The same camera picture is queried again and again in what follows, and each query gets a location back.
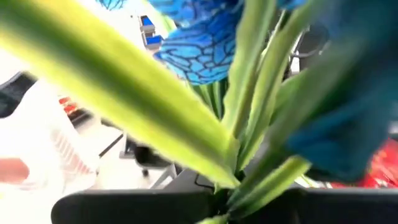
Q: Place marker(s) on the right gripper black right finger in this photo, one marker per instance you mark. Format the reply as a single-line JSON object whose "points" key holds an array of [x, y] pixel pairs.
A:
{"points": [[326, 208]]}

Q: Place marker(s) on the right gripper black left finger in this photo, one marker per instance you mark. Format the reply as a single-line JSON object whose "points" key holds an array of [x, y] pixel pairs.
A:
{"points": [[124, 208]]}

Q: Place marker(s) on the red artificial flower bunch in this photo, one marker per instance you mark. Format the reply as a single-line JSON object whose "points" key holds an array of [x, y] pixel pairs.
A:
{"points": [[384, 168]]}

